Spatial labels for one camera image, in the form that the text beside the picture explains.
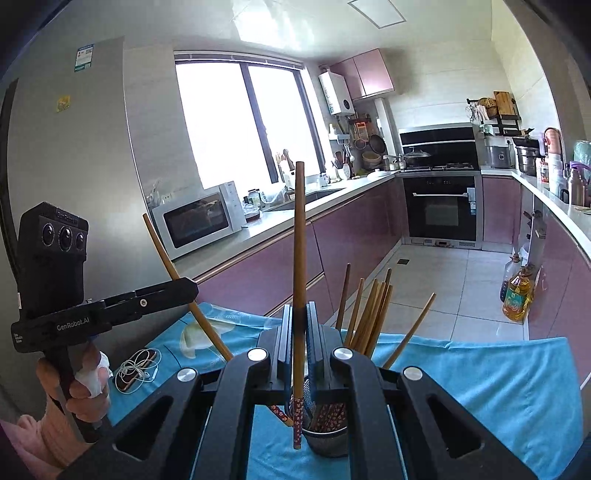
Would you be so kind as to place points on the black wall rack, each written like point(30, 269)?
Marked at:
point(489, 122)

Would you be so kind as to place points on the white vertical pipe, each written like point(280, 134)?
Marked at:
point(383, 120)

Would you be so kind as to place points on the built-in black oven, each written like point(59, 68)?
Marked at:
point(441, 212)

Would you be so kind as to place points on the white water heater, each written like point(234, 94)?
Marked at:
point(336, 94)

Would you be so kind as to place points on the smartphone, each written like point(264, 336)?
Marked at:
point(134, 382)

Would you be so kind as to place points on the silver rice cooker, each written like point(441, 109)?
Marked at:
point(498, 157)

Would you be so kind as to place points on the pink base cabinet run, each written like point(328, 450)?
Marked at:
point(558, 286)
point(351, 230)

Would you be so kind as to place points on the hanging frying pan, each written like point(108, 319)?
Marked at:
point(376, 144)

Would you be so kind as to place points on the knife holder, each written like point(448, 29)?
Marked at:
point(535, 224)

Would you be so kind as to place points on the black mesh cup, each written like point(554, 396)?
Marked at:
point(328, 443)

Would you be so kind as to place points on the round bamboo steamer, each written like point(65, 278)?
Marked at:
point(371, 161)

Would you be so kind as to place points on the white jug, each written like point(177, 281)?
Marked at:
point(556, 175)

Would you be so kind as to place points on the black range hood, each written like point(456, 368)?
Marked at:
point(438, 143)

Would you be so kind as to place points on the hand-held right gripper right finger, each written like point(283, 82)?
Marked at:
point(312, 355)

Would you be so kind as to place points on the pink wall cabinet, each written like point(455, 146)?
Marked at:
point(369, 74)

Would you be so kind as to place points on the wooden cutting board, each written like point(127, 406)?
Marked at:
point(504, 102)

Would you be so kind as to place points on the grey refrigerator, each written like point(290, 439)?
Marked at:
point(92, 161)

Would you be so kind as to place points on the red-patterned wooden chopstick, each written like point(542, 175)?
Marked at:
point(213, 332)
point(298, 230)

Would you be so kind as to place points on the wok with glass lid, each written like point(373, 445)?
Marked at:
point(417, 158)

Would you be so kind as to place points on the energy label sticker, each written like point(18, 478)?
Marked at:
point(84, 58)

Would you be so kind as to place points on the steel steamer pot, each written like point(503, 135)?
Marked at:
point(526, 159)

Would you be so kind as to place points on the kitchen window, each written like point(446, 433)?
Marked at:
point(217, 124)

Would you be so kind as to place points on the white microwave oven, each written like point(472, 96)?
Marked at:
point(194, 221)

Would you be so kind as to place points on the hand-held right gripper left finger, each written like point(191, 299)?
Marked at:
point(289, 350)

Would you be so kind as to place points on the white kitchen countertop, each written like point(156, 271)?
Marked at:
point(277, 217)

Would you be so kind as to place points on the blue floral tablecloth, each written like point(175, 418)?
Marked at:
point(461, 392)

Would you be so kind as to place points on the ceiling light panel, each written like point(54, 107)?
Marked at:
point(376, 11)

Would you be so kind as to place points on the person's left hand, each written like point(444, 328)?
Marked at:
point(94, 406)

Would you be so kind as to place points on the person's left forearm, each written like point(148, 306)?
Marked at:
point(37, 443)

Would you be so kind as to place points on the yellow cooking oil bottle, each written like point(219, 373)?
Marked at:
point(517, 300)

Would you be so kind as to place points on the yellow refrigerator sticker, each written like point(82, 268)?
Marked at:
point(63, 104)

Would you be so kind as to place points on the pink thermos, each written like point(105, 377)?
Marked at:
point(553, 141)

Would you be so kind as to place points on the mint green appliance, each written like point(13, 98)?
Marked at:
point(582, 152)

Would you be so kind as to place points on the steel bottle purple lid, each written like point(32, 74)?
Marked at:
point(577, 184)

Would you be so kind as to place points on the kitchen sink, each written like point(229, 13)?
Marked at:
point(323, 194)

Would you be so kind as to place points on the white utensil holder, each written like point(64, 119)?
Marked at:
point(342, 173)

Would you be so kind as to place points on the group of wooden chopsticks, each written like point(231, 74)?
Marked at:
point(369, 323)

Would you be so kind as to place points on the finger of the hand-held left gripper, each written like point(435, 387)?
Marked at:
point(166, 290)

